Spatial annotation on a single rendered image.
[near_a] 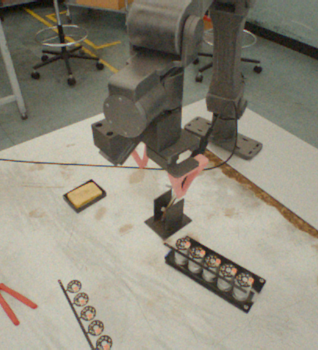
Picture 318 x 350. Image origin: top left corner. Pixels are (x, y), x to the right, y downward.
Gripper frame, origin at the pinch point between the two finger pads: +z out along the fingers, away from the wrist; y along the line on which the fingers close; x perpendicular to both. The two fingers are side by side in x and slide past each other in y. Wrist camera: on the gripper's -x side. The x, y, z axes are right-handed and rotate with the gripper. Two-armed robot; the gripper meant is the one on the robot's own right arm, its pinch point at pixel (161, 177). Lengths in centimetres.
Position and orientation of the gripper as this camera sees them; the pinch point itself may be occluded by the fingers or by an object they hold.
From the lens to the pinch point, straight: 58.7
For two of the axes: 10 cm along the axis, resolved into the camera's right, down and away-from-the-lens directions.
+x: 7.6, -4.4, 4.8
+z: 0.0, 7.4, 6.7
